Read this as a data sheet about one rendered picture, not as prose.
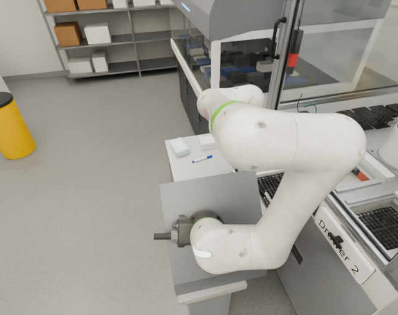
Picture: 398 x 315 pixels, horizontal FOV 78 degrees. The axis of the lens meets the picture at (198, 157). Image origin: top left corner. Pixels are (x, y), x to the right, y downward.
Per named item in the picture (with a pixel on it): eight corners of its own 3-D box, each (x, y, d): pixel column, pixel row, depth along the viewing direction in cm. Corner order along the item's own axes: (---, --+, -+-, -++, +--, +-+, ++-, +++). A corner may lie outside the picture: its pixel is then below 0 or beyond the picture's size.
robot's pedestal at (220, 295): (187, 354, 144) (176, 306, 94) (178, 299, 166) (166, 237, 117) (236, 339, 149) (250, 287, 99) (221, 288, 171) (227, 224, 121)
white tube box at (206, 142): (201, 150, 165) (201, 144, 161) (198, 142, 171) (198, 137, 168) (219, 147, 167) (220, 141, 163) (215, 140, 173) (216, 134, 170)
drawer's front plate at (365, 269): (358, 284, 93) (371, 271, 86) (313, 221, 115) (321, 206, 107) (362, 283, 93) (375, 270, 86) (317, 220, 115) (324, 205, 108)
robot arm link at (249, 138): (290, 183, 44) (306, 115, 40) (220, 182, 43) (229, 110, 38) (257, 150, 61) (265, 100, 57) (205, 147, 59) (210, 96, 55)
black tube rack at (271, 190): (267, 214, 116) (270, 205, 112) (252, 187, 129) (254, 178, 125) (310, 204, 120) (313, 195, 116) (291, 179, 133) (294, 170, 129)
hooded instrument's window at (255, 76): (210, 107, 178) (210, 40, 149) (171, 39, 310) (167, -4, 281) (348, 88, 197) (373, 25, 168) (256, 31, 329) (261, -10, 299)
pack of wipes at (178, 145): (190, 153, 163) (190, 148, 160) (177, 158, 160) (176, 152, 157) (181, 141, 173) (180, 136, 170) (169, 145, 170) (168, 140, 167)
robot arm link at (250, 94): (271, 91, 81) (260, 77, 89) (233, 95, 80) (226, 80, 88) (265, 127, 90) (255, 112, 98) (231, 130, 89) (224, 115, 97)
